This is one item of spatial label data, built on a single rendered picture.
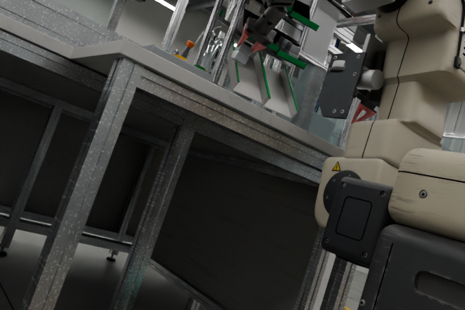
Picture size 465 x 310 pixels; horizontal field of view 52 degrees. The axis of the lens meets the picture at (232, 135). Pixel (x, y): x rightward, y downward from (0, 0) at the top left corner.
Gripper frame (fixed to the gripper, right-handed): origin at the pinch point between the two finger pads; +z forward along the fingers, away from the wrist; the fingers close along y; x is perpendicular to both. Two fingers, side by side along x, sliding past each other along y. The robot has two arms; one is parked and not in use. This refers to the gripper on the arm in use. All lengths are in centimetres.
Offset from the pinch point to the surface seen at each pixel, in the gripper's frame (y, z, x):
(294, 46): -19.0, -2.8, -16.2
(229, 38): 3.0, 7.7, -12.7
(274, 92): -22.9, 13.6, -7.8
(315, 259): -61, 34, 40
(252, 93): -11.7, 10.9, 4.8
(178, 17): 11, 70, -106
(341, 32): -100, 47, -176
